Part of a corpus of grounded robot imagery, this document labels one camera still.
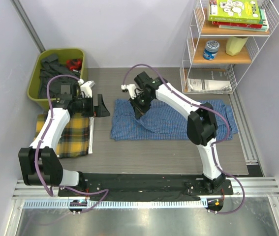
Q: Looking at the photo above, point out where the red book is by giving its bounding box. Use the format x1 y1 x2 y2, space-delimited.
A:
212 21 263 29

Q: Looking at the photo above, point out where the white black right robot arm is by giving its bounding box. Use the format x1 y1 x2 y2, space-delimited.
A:
121 72 225 194

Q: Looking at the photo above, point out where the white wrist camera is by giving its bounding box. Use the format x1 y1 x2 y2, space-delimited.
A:
78 79 95 98
121 84 136 97

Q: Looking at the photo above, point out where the blue white round tin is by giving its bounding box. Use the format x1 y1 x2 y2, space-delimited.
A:
203 40 220 60

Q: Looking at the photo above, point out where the blue checked long sleeve shirt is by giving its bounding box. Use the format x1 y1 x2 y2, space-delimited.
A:
110 99 238 141

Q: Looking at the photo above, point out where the white wire shelf rack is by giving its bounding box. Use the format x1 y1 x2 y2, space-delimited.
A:
180 0 279 94

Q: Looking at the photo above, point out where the dark grey shirt in bin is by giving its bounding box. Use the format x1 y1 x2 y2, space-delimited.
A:
38 54 80 99

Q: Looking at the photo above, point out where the pale yellow faceted vase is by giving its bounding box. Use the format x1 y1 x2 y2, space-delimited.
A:
226 36 248 56

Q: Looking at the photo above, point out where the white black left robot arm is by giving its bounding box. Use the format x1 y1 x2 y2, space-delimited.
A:
18 81 110 196

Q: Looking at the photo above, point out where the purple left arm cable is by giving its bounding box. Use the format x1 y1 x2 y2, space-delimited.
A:
34 74 109 226

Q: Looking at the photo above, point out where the aluminium extrusion rail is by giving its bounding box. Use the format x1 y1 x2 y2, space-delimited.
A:
12 177 279 200

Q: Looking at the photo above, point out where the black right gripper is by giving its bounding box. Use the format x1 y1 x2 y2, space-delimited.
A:
129 92 154 119

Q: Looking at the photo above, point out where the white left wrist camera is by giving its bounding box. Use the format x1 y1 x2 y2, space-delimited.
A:
78 79 95 98

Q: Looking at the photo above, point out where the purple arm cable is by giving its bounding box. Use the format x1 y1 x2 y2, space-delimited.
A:
34 74 109 226
122 63 246 216

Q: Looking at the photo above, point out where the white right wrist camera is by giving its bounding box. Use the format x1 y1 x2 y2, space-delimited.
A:
121 84 136 97

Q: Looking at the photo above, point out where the white folded paper booklet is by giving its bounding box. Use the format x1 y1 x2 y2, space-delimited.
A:
187 78 232 93

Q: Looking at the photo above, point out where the red black garment in bin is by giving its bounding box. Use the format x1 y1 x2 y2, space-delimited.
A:
66 59 83 71

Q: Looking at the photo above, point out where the olive green plastic bin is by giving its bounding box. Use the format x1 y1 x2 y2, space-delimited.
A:
27 48 88 112

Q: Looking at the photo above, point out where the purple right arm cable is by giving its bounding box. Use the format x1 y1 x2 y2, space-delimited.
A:
122 63 246 216

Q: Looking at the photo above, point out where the folded yellow plaid shirt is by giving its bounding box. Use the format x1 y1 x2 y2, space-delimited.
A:
34 112 94 159

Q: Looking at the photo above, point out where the white slotted cable duct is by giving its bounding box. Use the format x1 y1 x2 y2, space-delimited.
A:
23 198 208 209

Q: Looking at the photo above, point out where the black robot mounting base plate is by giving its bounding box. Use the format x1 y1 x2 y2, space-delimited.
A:
58 173 234 197

